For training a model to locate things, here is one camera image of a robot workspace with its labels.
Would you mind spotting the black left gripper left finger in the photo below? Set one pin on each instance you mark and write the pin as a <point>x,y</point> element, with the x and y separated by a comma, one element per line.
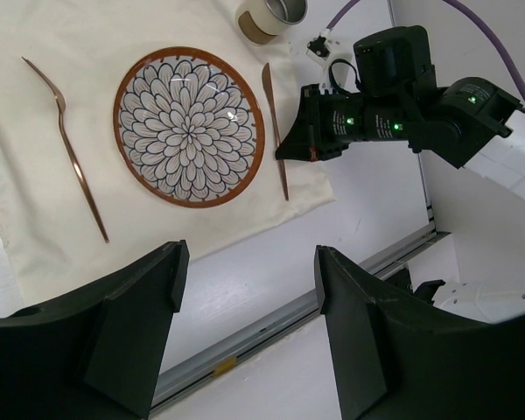
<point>96,351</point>

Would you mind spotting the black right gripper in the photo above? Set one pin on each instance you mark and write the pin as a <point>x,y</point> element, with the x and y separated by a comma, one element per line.
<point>398,99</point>

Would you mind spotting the cream cloth napkin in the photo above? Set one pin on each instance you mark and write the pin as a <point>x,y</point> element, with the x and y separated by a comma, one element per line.
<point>85,48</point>

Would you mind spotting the steel cup with cork base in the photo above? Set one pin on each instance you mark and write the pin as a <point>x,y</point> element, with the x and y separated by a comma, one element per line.
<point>261,21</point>

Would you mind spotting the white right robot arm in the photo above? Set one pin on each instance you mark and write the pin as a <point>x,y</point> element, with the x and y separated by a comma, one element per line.
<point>487,213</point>

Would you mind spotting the aluminium front rail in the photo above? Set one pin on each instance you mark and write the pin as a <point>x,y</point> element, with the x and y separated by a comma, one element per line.
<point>187,377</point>

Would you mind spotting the floral plate with orange rim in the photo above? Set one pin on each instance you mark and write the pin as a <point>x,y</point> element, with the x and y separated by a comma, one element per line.
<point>188,127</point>

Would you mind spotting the copper knife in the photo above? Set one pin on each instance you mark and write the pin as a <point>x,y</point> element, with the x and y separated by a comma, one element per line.
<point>269,93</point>

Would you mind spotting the copper fork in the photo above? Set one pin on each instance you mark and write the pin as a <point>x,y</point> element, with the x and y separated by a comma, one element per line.
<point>79,173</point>

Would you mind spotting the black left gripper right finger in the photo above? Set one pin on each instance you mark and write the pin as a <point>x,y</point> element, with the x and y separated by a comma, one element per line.
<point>395,356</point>

